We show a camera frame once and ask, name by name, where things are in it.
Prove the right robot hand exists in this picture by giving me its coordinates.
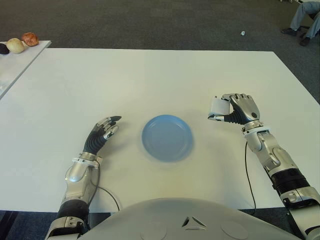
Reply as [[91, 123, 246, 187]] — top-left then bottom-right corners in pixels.
[[206, 92, 262, 126]]

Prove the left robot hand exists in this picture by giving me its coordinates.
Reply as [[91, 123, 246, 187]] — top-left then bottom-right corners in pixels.
[[83, 115, 123, 154]]

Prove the white charger block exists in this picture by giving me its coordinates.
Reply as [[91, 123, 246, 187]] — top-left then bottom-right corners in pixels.
[[211, 95, 231, 117]]

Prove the blue plate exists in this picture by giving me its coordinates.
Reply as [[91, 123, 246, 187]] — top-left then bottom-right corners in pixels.
[[141, 114, 195, 162]]

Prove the grey robot torso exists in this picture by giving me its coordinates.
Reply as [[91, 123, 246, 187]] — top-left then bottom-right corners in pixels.
[[83, 197, 307, 240]]

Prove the seated person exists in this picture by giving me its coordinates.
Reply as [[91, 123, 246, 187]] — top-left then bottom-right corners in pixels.
[[281, 0, 320, 47]]

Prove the white side table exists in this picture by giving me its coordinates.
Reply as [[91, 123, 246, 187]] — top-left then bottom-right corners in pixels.
[[0, 40, 52, 100]]

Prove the black office chair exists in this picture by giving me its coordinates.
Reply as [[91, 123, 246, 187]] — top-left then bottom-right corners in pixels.
[[298, 11, 320, 32]]

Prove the reddish brown bread roll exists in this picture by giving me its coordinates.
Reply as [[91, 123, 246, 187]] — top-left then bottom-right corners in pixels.
[[21, 32, 40, 47]]

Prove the pale bread roll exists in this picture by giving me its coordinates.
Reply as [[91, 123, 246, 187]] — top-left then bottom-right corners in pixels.
[[6, 37, 26, 54]]

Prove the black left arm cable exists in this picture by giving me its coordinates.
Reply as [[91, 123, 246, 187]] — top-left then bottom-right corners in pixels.
[[88, 159, 121, 210]]

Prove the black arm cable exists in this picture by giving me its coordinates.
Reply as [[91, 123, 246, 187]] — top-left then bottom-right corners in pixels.
[[244, 142, 257, 216], [88, 159, 121, 210]]

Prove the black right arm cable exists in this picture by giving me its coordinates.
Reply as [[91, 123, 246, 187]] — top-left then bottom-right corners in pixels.
[[244, 142, 257, 216]]

